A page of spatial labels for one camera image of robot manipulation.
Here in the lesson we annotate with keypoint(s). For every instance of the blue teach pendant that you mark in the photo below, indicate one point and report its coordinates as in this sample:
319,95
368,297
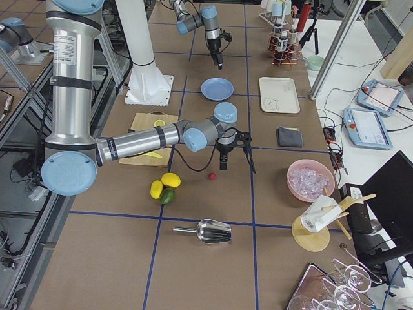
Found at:
366,129
378,96

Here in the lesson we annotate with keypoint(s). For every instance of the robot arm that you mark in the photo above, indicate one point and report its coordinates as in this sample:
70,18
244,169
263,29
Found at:
189,18
72,155

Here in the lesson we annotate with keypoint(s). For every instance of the wooden cup stand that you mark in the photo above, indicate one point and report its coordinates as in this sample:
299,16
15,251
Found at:
316,242

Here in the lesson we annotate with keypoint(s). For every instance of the white paper carton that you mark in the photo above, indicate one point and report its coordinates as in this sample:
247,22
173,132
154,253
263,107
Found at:
320,213

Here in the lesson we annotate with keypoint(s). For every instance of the blue teach pendant near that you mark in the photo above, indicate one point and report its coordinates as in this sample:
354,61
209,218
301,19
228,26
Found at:
366,129

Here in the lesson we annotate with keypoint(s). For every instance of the yellow plastic knife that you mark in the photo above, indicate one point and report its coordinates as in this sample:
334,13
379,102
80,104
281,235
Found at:
154,155

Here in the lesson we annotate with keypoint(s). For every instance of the blue teach pendant far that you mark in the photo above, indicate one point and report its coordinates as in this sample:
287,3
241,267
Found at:
378,96

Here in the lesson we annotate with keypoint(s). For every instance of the pink bowl of ice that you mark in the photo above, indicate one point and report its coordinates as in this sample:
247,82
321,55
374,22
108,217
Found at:
309,179

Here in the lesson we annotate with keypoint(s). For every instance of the blue plate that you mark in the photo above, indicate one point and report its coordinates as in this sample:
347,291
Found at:
217,89

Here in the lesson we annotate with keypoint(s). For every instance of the tea bottle left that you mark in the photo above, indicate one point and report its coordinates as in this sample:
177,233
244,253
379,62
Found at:
292,39

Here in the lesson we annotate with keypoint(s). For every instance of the black monitor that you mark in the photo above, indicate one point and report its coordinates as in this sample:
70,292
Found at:
392,206

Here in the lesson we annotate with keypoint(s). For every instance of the red strawberry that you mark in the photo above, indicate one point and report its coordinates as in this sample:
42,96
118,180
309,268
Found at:
212,176

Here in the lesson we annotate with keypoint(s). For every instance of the tea bottle back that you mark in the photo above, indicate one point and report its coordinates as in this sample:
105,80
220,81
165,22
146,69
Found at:
277,29

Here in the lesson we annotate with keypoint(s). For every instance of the large yellow lemon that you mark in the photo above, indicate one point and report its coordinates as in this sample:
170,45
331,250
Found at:
171,180

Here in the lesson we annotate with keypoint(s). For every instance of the tea bottle middle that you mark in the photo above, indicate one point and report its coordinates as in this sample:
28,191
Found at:
282,42

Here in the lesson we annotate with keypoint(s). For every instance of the tea bottle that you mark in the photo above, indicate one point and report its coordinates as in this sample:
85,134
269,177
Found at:
277,29
292,39
282,42

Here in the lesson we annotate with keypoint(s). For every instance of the copper wire bottle rack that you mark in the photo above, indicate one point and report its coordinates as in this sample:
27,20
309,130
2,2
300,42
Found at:
286,58

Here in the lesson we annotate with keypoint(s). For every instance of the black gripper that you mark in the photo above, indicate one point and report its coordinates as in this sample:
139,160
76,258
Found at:
213,44
223,149

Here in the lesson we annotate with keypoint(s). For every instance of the cream bear tray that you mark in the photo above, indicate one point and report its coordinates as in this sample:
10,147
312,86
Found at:
278,95

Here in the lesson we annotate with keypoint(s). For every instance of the lemon half slice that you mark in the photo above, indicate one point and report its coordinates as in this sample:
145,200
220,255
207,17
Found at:
159,123

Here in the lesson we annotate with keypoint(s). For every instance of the grey folded cloth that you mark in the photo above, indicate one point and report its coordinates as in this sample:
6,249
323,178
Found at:
289,137

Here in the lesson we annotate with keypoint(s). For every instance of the steel ice scoop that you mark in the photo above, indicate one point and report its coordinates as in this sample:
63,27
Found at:
209,231

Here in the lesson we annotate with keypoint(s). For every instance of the green lime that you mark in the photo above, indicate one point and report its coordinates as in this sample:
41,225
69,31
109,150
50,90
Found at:
167,196

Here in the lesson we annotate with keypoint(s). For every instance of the wine glass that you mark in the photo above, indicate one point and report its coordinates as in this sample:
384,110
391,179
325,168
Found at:
352,275

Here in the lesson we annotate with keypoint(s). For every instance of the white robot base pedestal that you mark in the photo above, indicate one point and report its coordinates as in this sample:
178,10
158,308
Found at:
147,85

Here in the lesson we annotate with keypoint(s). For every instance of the wooden cutting board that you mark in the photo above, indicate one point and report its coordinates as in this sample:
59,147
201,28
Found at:
145,121

